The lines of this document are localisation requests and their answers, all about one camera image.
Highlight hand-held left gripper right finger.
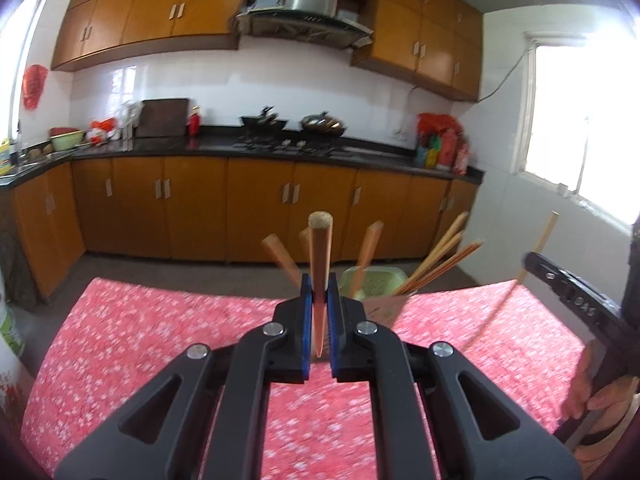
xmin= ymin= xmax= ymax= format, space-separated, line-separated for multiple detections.
xmin=326 ymin=274 xmax=586 ymax=480

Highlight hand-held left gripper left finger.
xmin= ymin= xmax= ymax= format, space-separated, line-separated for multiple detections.
xmin=55 ymin=274 xmax=315 ymax=480

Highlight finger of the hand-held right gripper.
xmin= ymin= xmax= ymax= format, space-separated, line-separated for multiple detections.
xmin=522 ymin=252 xmax=625 ymax=341

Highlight bamboo chopstick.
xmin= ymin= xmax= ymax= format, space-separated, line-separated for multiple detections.
xmin=400 ymin=232 xmax=463 ymax=295
xmin=394 ymin=239 xmax=485 ymax=296
xmin=420 ymin=211 xmax=470 ymax=281
xmin=406 ymin=244 xmax=483 ymax=296
xmin=462 ymin=211 xmax=561 ymax=356

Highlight perforated plastic utensil holder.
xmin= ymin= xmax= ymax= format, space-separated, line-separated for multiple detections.
xmin=339 ymin=266 xmax=412 ymax=328

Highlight round wooden utensil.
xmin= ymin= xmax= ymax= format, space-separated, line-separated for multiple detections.
xmin=307 ymin=211 xmax=335 ymax=361

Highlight person's right hand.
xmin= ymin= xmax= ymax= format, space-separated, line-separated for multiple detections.
xmin=561 ymin=342 xmax=640 ymax=420

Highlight red floral tablecloth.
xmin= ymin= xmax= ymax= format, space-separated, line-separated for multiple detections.
xmin=20 ymin=276 xmax=596 ymax=480

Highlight wooden lower kitchen cabinets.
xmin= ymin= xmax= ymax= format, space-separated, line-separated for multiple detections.
xmin=12 ymin=155 xmax=481 ymax=301

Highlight wooden kitchen cabinets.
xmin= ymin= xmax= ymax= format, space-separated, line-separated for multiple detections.
xmin=50 ymin=0 xmax=484 ymax=103
xmin=12 ymin=155 xmax=481 ymax=301

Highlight window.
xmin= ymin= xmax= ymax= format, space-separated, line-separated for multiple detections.
xmin=520 ymin=32 xmax=640 ymax=237

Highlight gas stove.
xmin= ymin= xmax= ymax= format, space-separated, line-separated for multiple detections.
xmin=232 ymin=135 xmax=351 ymax=157

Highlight colourful seasoning boxes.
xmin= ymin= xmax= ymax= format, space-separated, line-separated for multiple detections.
xmin=416 ymin=132 xmax=444 ymax=169

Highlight red plastic grocery bag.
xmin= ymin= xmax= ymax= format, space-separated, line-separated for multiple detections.
xmin=416 ymin=112 xmax=472 ymax=177

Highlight black kitchen countertop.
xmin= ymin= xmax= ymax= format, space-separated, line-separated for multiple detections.
xmin=0 ymin=125 xmax=486 ymax=191

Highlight black wok with lid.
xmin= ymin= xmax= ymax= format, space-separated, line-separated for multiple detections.
xmin=300 ymin=110 xmax=347 ymax=139

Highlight dark cutting board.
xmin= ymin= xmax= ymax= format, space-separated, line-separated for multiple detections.
xmin=136 ymin=98 xmax=191 ymax=138

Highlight red and white bag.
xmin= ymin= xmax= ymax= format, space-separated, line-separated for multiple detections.
xmin=86 ymin=117 xmax=122 ymax=144

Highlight white bucket red print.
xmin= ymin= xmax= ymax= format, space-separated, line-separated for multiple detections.
xmin=0 ymin=357 xmax=37 ymax=431

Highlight white bucket green label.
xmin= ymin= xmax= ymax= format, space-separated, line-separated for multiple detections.
xmin=0 ymin=280 xmax=27 ymax=363

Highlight green basin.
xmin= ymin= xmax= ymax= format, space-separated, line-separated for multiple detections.
xmin=50 ymin=129 xmax=86 ymax=152

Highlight steel range hood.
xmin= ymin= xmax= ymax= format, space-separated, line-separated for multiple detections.
xmin=236 ymin=0 xmax=375 ymax=52

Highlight wooden upper kitchen cabinets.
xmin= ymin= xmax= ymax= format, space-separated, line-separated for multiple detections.
xmin=50 ymin=0 xmax=484 ymax=103

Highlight hanging red plastic bag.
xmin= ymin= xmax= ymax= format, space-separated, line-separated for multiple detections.
xmin=22 ymin=64 xmax=49 ymax=111

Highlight wall cable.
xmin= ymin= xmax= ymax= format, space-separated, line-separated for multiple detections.
xmin=477 ymin=49 xmax=532 ymax=104

